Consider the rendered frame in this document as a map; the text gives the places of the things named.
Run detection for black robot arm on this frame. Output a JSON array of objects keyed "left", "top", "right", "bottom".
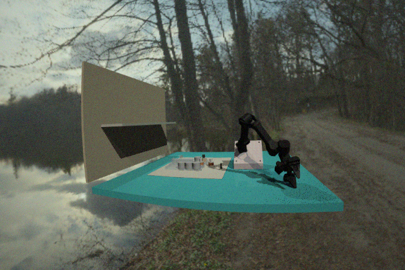
[{"left": 235, "top": 113, "right": 290, "bottom": 175}]

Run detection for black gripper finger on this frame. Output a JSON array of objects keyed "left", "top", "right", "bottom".
[
  {"left": 288, "top": 162, "right": 300, "bottom": 178},
  {"left": 285, "top": 176, "right": 297, "bottom": 188}
]

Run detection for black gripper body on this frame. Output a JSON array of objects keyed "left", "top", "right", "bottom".
[{"left": 281, "top": 156, "right": 300, "bottom": 181}]

